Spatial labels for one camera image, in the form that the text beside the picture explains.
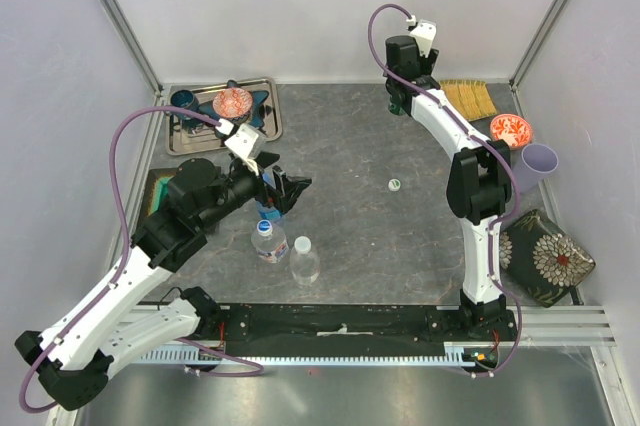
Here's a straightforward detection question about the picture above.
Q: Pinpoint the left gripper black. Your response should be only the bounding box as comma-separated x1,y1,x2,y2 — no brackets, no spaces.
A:
198,150,312,230

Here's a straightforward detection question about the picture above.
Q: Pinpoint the clear bottle white cap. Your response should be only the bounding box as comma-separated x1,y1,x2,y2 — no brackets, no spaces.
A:
289,244,320,286

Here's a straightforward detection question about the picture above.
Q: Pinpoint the white green bottle cap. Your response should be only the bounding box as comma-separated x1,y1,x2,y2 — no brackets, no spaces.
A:
388,178,401,192

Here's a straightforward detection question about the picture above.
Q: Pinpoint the green label clear bottle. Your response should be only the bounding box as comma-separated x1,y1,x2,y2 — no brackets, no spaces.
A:
388,94,412,116

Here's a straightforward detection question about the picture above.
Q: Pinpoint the plain white bottle cap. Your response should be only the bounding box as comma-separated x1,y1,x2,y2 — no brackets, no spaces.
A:
294,236,312,254

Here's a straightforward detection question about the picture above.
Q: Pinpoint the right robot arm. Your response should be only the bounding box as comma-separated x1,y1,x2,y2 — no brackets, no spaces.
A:
385,35,512,340

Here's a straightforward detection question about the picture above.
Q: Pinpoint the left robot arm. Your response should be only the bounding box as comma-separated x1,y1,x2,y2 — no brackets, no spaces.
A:
15,152,312,411

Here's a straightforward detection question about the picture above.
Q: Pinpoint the blue cap water bottle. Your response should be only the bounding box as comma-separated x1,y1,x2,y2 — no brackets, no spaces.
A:
255,172,284,224

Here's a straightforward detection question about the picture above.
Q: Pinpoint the red label water bottle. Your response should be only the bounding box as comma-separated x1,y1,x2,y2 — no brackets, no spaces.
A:
251,220,289,264

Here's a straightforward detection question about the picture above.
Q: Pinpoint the yellow woven plate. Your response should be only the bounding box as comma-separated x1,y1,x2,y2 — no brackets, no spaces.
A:
440,79,498,122

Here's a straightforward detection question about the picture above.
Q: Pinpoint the red patterned bowl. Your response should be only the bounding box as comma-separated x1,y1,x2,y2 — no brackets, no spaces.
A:
212,87,253,123

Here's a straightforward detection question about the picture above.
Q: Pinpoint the blue star dish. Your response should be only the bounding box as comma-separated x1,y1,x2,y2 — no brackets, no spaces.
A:
197,80,269,132

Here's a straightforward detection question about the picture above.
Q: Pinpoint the metal tray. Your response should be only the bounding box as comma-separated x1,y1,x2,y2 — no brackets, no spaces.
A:
165,77,283,156

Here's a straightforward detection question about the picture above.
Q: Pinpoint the blue mug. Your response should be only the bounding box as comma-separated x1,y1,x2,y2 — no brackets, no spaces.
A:
166,89,200,124

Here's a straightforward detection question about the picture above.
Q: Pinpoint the teal rectangular dish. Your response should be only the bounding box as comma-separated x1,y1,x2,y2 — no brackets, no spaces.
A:
142,168,221,236

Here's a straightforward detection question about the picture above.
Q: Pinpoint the red floral bowl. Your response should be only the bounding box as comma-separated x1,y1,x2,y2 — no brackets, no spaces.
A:
489,113,534,149

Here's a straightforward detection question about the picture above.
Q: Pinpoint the purple plastic cup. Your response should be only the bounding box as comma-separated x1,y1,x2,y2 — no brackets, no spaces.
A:
512,143,559,193

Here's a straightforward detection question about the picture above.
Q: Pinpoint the black floral square plate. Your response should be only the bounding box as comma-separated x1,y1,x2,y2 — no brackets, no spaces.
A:
499,209,596,308

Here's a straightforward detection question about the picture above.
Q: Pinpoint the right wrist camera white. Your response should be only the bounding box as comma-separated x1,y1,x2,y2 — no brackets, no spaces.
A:
406,15,437,58

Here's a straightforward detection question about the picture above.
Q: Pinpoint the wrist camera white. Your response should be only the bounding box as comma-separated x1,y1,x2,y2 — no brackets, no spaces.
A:
225,124,266,168
406,15,437,58

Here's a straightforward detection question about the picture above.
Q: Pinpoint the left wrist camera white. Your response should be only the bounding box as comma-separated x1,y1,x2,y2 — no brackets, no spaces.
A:
225,124,266,168

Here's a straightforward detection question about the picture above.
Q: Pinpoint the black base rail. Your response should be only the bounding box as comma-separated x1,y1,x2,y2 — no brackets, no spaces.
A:
193,303,516,359

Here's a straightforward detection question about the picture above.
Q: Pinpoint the white cable duct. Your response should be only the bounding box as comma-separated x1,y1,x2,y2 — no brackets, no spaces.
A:
134,343,498,367

